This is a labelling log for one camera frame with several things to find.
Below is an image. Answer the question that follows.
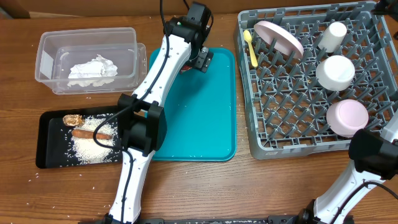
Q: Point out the white rice pile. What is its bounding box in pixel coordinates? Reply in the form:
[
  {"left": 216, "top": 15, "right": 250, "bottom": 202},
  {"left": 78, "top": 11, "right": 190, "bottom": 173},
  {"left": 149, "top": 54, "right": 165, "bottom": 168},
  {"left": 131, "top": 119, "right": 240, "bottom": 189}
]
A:
[{"left": 62, "top": 113, "right": 119, "bottom": 165}]

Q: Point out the red snack wrapper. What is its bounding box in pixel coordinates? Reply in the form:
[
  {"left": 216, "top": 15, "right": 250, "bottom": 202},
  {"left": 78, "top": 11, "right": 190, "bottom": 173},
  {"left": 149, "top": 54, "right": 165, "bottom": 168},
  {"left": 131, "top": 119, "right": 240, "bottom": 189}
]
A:
[{"left": 180, "top": 65, "right": 193, "bottom": 73}]

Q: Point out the white napkin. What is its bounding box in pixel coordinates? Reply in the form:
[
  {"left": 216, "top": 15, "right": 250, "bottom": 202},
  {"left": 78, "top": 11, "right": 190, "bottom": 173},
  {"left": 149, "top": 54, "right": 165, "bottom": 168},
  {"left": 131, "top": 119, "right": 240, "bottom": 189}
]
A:
[{"left": 68, "top": 54, "right": 118, "bottom": 87}]

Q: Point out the grey dishwasher rack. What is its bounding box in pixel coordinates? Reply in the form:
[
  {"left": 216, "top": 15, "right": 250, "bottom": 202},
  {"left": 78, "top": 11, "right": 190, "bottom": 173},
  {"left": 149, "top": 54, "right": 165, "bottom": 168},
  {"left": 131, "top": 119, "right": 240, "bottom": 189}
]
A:
[{"left": 235, "top": 1, "right": 397, "bottom": 159}]

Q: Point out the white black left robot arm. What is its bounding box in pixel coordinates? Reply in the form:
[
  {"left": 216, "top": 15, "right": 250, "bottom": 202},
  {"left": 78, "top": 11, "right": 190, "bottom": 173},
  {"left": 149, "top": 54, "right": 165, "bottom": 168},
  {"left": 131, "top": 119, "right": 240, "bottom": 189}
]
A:
[{"left": 103, "top": 2, "right": 214, "bottom": 223}]

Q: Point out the orange carrot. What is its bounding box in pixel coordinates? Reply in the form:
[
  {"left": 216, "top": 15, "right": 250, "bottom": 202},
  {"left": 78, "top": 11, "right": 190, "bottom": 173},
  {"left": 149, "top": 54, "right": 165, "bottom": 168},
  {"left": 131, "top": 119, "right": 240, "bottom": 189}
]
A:
[{"left": 72, "top": 129, "right": 113, "bottom": 140}]

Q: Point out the white pink plate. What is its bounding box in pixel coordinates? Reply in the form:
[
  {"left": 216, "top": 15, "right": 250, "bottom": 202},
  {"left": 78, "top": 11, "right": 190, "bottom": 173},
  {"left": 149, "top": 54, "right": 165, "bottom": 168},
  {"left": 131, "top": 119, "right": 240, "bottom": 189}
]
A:
[{"left": 254, "top": 21, "right": 304, "bottom": 59}]

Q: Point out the clear plastic bin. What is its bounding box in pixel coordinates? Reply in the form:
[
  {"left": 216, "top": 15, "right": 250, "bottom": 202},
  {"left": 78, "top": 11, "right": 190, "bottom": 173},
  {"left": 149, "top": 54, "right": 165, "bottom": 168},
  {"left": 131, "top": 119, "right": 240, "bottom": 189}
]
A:
[{"left": 35, "top": 27, "right": 147, "bottom": 95}]

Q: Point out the white cup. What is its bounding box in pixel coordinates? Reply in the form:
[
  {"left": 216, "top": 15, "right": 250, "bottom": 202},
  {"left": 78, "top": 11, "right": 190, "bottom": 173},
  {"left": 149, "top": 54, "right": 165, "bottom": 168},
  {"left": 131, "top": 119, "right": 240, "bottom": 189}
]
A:
[{"left": 318, "top": 22, "right": 347, "bottom": 53}]

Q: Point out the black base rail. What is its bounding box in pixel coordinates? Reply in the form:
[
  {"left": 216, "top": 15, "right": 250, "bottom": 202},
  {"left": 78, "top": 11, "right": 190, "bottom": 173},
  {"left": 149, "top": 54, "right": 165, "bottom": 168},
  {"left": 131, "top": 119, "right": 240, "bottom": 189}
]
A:
[{"left": 136, "top": 215, "right": 297, "bottom": 224}]

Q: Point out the yellow plastic spoon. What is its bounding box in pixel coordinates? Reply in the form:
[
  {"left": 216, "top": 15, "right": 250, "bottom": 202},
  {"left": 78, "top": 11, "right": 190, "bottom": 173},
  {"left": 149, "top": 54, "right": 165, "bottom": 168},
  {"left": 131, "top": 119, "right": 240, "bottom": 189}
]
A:
[{"left": 243, "top": 30, "right": 258, "bottom": 68}]

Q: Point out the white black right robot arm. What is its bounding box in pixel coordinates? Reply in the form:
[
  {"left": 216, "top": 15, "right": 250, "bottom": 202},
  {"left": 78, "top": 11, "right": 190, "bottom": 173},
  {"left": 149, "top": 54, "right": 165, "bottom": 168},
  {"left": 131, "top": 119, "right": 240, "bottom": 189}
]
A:
[{"left": 289, "top": 100, "right": 397, "bottom": 224}]

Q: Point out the teal tray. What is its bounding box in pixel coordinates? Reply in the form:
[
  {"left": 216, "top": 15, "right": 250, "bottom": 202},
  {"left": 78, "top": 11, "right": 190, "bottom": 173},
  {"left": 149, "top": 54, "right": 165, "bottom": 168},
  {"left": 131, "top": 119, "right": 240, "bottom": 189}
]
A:
[{"left": 153, "top": 48, "right": 237, "bottom": 162}]

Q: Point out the black tray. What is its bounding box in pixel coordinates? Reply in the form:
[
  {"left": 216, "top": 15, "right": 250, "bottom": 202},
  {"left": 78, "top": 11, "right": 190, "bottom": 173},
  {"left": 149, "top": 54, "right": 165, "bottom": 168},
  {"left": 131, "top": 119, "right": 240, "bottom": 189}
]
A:
[{"left": 35, "top": 106, "right": 118, "bottom": 169}]

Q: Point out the pale green bowl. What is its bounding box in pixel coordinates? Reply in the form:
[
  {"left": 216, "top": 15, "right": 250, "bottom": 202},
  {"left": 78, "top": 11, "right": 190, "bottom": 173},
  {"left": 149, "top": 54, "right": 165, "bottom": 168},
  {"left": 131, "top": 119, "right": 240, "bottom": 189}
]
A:
[{"left": 315, "top": 55, "right": 355, "bottom": 91}]

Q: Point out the brown granola chunk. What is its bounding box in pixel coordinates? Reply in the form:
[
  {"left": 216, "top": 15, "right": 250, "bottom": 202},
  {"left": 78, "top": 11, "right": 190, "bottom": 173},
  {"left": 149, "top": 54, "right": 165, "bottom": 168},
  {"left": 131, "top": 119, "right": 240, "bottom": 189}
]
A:
[{"left": 62, "top": 114, "right": 85, "bottom": 127}]

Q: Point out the pink bowl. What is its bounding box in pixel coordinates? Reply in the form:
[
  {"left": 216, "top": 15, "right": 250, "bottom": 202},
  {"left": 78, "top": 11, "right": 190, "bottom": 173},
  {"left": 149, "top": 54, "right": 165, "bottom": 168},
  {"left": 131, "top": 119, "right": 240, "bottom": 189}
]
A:
[{"left": 326, "top": 100, "right": 369, "bottom": 138}]

